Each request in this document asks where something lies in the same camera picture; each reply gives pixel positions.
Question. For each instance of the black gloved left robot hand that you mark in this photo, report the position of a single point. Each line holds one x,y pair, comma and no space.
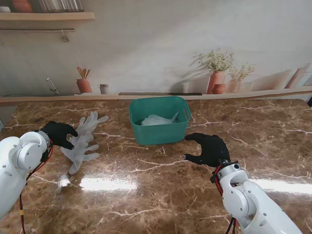
58,134

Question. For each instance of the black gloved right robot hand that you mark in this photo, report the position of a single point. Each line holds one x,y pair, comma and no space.
214,151

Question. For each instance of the teal plastic basket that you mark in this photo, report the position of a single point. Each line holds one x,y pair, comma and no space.
158,136

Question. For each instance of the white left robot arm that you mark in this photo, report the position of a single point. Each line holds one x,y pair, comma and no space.
17,165

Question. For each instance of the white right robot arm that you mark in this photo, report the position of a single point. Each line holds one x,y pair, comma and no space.
246,197

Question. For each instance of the wooden counter ledge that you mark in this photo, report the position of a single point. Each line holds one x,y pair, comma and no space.
73,98

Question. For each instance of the terracotta utensil pot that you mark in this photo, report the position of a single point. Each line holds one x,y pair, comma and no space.
84,85

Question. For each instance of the leaning wooden cutting boards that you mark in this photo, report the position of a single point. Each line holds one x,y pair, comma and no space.
296,78

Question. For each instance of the red-brown pot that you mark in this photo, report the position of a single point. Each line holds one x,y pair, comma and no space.
22,6

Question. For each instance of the white bowl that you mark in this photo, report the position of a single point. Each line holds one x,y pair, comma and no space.
4,9

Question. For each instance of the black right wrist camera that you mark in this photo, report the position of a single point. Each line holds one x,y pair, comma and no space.
215,176

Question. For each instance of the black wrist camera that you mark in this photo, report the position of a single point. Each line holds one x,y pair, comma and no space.
45,156
215,176

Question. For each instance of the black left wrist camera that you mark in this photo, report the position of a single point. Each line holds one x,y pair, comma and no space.
45,156

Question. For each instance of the metal wall rail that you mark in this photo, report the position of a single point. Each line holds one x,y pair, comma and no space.
36,29

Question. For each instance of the wooden wall shelf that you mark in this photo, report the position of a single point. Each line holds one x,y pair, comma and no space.
48,16

